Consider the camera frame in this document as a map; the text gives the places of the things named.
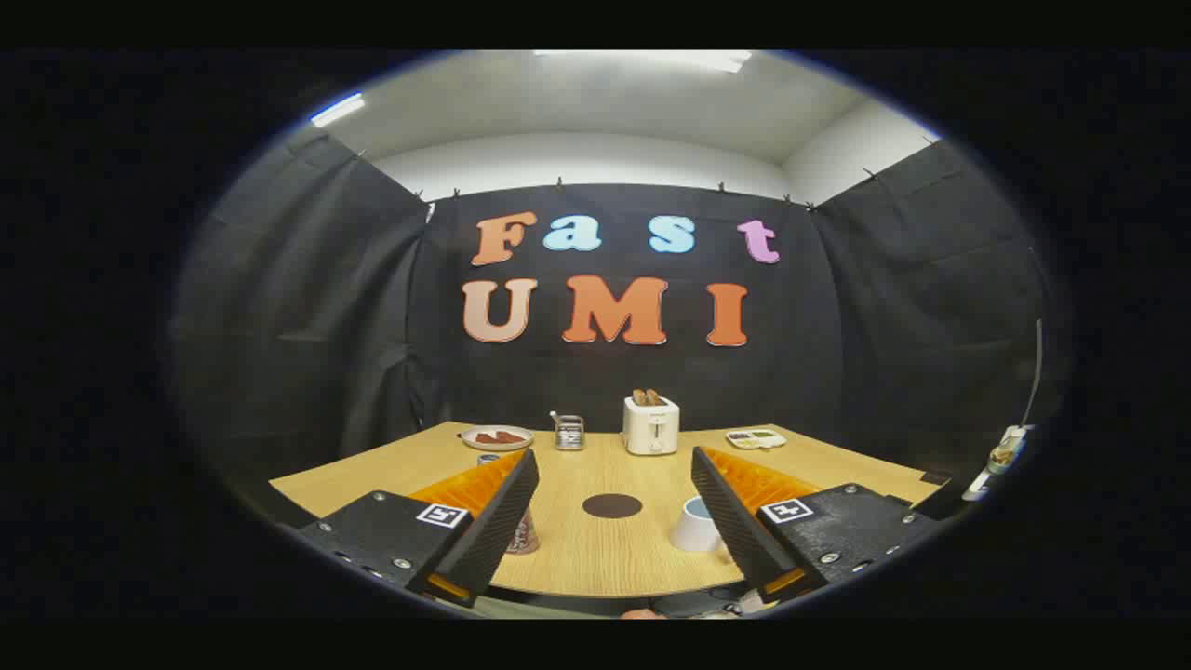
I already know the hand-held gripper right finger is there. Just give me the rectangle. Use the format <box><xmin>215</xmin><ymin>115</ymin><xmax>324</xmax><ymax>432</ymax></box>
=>
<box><xmin>690</xmin><ymin>446</ymin><xmax>937</xmax><ymax>605</ymax></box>

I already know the wooden table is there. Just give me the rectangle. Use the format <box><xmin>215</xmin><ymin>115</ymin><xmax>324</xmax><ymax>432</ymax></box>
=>
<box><xmin>268</xmin><ymin>421</ymin><xmax>943</xmax><ymax>598</ymax></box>

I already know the white cup blue inside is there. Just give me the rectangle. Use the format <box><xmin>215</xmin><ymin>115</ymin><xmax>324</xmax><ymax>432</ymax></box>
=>
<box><xmin>669</xmin><ymin>496</ymin><xmax>729</xmax><ymax>554</ymax></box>

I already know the white toaster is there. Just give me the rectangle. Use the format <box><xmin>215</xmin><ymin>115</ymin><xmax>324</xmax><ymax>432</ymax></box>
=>
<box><xmin>622</xmin><ymin>395</ymin><xmax>681</xmax><ymax>456</ymax></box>

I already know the silver juice bottle pink label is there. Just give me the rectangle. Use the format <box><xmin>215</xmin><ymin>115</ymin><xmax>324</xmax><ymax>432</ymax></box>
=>
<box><xmin>476</xmin><ymin>452</ymin><xmax>542</xmax><ymax>556</ymax></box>

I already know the long ceiling light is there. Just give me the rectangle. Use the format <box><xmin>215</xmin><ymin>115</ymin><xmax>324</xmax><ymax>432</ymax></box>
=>
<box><xmin>309</xmin><ymin>92</ymin><xmax>367</xmax><ymax>128</ymax></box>

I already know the white plate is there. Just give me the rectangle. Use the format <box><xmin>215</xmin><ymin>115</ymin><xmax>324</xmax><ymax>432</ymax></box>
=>
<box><xmin>461</xmin><ymin>425</ymin><xmax>535</xmax><ymax>452</ymax></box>

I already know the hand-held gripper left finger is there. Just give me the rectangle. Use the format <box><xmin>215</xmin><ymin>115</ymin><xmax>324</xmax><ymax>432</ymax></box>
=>
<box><xmin>296</xmin><ymin>449</ymin><xmax>540</xmax><ymax>609</ymax></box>

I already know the white device with cable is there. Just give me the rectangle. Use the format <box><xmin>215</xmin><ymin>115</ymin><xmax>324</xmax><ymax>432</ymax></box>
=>
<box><xmin>961</xmin><ymin>319</ymin><xmax>1045</xmax><ymax>503</ymax></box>

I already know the round dark brown coaster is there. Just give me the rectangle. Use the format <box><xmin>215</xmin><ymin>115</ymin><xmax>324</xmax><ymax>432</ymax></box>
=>
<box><xmin>582</xmin><ymin>493</ymin><xmax>644</xmax><ymax>520</ymax></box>

